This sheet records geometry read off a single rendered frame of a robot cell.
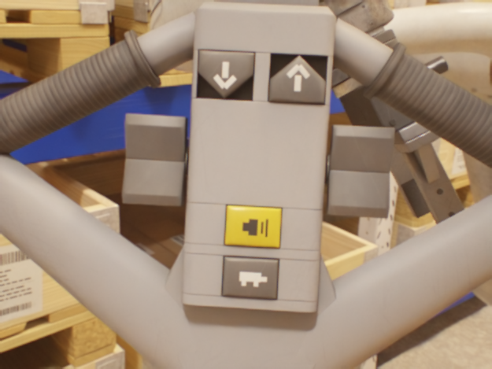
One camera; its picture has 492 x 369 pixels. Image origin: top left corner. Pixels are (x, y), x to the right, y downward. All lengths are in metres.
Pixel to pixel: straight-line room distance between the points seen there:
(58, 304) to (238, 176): 0.91
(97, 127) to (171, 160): 0.85
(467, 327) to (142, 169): 2.52
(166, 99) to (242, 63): 0.93
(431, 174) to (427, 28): 0.28
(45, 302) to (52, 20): 0.52
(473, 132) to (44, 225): 0.29
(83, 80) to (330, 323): 0.23
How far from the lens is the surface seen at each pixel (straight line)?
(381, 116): 0.56
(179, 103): 1.35
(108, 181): 2.63
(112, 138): 1.28
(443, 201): 0.60
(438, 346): 2.68
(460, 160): 2.20
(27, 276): 1.21
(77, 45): 1.16
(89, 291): 0.44
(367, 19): 0.59
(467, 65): 1.08
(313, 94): 0.40
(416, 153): 0.58
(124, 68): 0.42
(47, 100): 0.43
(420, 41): 0.83
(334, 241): 2.03
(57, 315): 1.28
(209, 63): 0.40
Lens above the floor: 1.41
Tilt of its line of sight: 20 degrees down
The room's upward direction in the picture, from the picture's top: 3 degrees clockwise
